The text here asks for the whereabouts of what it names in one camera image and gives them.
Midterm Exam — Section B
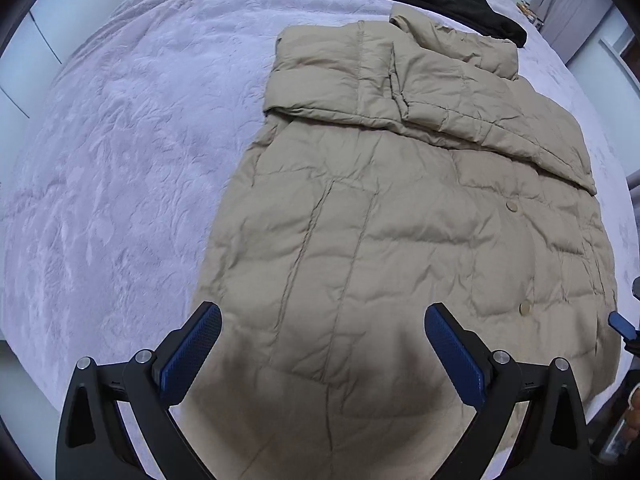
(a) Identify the person's right hand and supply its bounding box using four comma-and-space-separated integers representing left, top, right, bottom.
623, 385, 640, 442

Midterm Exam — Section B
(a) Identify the lavender bed blanket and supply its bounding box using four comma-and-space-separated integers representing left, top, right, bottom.
1, 0, 638, 408

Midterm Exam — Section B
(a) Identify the beige puffer jacket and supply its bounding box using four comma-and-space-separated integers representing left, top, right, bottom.
180, 4, 620, 479

